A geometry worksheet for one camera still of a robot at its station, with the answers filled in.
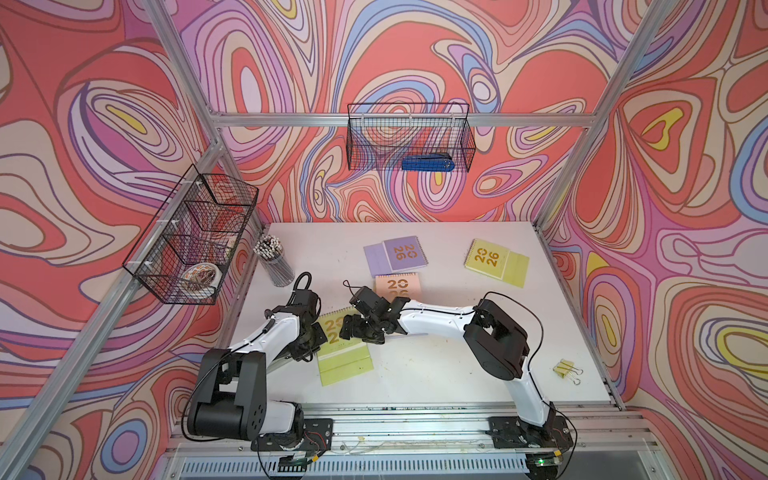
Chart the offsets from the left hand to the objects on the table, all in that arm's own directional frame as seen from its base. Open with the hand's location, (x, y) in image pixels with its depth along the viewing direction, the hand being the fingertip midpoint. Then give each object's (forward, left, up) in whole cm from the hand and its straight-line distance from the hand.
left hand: (321, 347), depth 89 cm
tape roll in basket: (+7, +25, +28) cm, 38 cm away
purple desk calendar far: (+34, -23, +3) cm, 42 cm away
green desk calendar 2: (+30, -62, +2) cm, 69 cm away
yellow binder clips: (-7, -70, +2) cm, 71 cm away
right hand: (0, -9, +2) cm, 10 cm away
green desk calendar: (-4, -7, 0) cm, 7 cm away
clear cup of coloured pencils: (+22, +15, +19) cm, 32 cm away
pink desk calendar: (+19, -26, +5) cm, 33 cm away
